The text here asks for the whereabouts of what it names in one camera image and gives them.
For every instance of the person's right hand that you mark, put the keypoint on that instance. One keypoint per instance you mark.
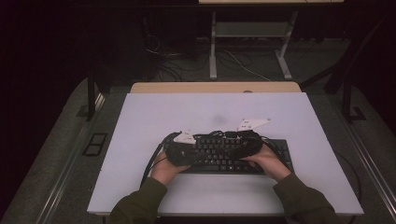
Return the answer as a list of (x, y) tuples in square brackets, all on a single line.
[(269, 165)]

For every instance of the black metal stand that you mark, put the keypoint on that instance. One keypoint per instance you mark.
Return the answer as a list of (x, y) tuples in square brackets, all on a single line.
[(91, 96), (347, 99)]

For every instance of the white metal table frame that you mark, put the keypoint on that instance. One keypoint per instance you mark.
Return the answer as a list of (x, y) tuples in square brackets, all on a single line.
[(213, 46)]

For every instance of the light wooden table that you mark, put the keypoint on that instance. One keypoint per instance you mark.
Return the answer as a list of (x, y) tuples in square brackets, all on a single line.
[(214, 87)]

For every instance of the person's left hand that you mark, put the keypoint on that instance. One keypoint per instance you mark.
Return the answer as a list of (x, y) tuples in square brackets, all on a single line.
[(168, 172)]

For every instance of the black computer keyboard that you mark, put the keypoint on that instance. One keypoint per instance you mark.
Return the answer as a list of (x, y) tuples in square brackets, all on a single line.
[(218, 152)]

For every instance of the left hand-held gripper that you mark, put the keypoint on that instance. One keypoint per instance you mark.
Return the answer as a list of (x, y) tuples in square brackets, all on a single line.
[(180, 154)]

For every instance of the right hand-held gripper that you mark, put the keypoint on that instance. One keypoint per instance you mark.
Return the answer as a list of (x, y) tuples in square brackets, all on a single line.
[(249, 144)]

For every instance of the black floor socket plate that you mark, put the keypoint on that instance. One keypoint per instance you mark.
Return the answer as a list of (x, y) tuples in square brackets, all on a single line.
[(95, 144)]

